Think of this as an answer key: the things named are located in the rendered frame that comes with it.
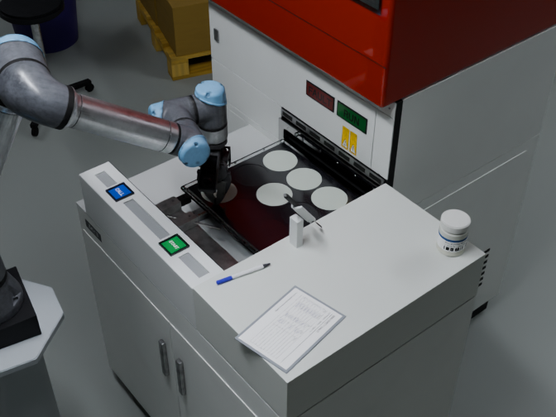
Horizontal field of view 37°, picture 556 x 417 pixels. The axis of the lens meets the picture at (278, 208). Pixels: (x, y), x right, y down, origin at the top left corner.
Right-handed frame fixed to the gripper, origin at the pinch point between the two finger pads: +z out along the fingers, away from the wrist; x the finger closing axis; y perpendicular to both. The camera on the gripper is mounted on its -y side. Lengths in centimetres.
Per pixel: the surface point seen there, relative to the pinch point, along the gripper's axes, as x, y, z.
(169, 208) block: 12.2, -3.0, 0.9
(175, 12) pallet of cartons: 55, 205, 52
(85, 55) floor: 112, 222, 91
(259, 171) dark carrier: -10.0, 16.3, 1.3
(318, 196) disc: -27.6, 7.0, 1.3
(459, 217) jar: -62, -16, -15
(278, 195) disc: -16.5, 6.2, 1.3
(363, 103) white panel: -37.8, 14.4, -25.2
